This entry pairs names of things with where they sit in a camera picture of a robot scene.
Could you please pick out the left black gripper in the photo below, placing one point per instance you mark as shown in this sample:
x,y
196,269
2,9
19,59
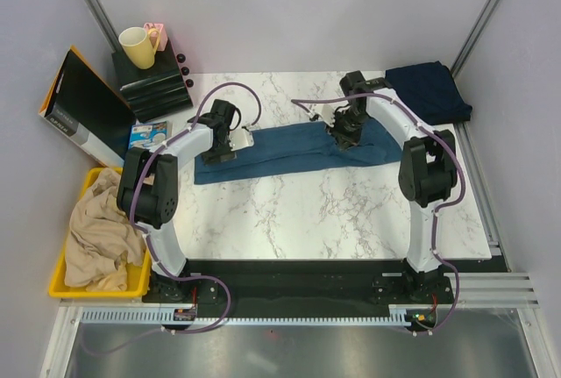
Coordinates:
x,y
226,154

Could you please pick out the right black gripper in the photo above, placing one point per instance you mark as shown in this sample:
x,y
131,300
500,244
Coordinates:
x,y
344,141

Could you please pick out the teal blue t-shirt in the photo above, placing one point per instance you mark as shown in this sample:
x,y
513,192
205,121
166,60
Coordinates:
x,y
300,148

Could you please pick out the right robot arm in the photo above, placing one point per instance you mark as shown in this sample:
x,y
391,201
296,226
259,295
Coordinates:
x,y
428,168

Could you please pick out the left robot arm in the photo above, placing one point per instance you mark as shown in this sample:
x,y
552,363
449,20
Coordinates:
x,y
148,191

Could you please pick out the blue picture booklet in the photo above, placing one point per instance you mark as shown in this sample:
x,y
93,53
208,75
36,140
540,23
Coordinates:
x,y
150,134

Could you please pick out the black stepped stand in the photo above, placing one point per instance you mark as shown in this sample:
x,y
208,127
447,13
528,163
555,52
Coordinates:
x,y
156,92

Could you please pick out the folded navy t-shirt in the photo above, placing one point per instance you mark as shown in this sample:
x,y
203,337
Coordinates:
x,y
429,90

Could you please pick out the pink small box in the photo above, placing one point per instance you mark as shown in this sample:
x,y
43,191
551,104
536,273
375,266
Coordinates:
x,y
157,35

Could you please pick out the yellow ceramic mug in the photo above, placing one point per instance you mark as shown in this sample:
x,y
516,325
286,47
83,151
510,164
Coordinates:
x,y
137,46

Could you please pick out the black orange cardboard box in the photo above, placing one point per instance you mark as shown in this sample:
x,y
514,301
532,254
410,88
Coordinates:
x,y
84,108

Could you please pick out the beige t-shirt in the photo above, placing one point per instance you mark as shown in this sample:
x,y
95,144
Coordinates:
x,y
101,241

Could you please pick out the yellow plastic bin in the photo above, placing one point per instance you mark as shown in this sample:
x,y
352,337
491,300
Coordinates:
x,y
138,277

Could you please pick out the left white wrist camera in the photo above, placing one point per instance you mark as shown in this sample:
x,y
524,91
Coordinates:
x,y
241,139

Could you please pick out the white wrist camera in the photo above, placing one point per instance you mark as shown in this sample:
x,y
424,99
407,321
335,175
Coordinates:
x,y
241,139
323,112

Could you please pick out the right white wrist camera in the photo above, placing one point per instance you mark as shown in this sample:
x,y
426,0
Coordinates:
x,y
323,112

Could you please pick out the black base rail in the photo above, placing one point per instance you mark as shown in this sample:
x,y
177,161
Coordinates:
x,y
302,286

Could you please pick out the grey slotted cable duct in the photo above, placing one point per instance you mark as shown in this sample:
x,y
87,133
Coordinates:
x,y
168,315

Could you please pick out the right aluminium frame post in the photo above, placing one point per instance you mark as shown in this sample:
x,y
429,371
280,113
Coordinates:
x,y
479,26

